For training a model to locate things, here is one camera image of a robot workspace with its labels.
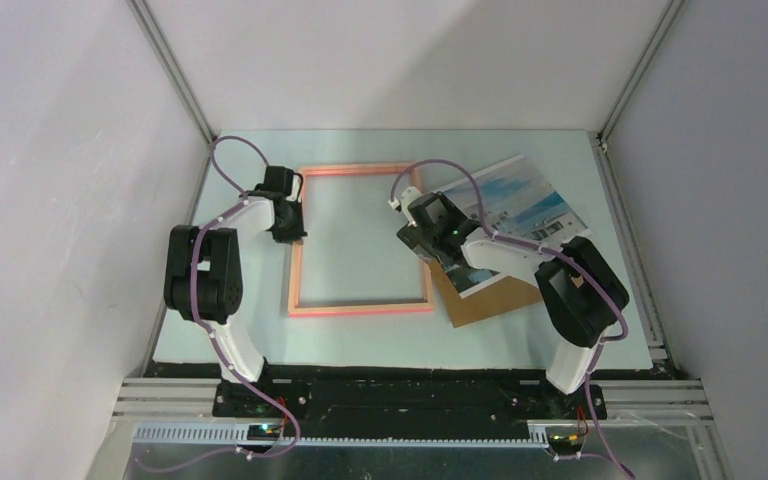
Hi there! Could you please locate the right aluminium corner post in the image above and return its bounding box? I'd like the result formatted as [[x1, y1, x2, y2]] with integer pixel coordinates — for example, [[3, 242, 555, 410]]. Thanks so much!
[[597, 0, 687, 144]]

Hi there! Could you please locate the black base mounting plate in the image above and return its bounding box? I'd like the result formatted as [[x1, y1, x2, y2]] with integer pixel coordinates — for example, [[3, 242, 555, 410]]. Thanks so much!
[[139, 365, 676, 435]]

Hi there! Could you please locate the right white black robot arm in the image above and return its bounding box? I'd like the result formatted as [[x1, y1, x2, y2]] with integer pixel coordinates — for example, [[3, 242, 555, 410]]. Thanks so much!
[[388, 187, 629, 418]]

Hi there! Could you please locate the brown backing board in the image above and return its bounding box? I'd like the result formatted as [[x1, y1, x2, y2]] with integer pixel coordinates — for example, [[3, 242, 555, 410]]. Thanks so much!
[[429, 262, 543, 328]]

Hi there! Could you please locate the left aluminium corner post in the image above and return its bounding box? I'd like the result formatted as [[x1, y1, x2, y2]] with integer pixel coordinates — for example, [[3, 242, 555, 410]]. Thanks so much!
[[127, 0, 217, 144]]

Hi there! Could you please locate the aluminium corner post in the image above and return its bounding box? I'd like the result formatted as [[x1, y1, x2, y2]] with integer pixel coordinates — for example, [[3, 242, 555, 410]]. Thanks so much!
[[597, 0, 687, 144], [127, 0, 217, 144]]

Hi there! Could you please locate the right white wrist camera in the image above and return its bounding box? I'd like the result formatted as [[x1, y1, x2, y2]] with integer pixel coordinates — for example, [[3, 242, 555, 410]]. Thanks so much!
[[388, 186, 423, 214]]

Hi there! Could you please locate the orange wooden picture frame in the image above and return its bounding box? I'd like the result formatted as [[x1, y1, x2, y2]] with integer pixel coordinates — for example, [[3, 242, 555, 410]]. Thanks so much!
[[287, 163, 435, 317]]

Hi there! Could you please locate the aluminium front rail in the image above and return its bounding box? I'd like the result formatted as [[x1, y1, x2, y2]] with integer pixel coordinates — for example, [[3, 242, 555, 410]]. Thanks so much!
[[112, 379, 714, 448]]

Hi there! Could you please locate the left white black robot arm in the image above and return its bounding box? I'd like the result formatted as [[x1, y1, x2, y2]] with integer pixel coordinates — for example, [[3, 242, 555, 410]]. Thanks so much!
[[163, 166, 307, 417]]

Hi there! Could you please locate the building and sky photo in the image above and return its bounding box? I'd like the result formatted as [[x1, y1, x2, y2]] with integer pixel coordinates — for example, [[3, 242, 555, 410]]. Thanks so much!
[[433, 154, 591, 300]]

